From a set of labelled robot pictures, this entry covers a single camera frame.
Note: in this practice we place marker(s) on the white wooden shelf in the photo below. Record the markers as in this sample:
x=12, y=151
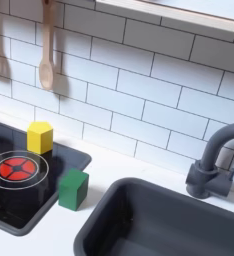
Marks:
x=175, y=13

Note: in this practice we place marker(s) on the dark grey sink basin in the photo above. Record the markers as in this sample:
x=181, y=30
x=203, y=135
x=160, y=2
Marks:
x=169, y=223

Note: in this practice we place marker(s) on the wooden spoon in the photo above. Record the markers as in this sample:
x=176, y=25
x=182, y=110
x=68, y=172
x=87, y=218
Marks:
x=46, y=70

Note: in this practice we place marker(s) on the red stove burner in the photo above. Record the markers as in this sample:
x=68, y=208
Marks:
x=17, y=169

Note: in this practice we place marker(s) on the dark grey tap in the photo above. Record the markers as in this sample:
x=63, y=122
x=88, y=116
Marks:
x=209, y=173

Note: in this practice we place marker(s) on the black toy stove top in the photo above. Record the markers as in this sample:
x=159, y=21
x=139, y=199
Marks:
x=29, y=203

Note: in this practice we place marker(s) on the yellow hexagonal block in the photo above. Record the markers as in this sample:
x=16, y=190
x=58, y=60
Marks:
x=39, y=138

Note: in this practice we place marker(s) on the green cube block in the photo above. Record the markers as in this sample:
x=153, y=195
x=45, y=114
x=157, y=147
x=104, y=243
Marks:
x=72, y=190

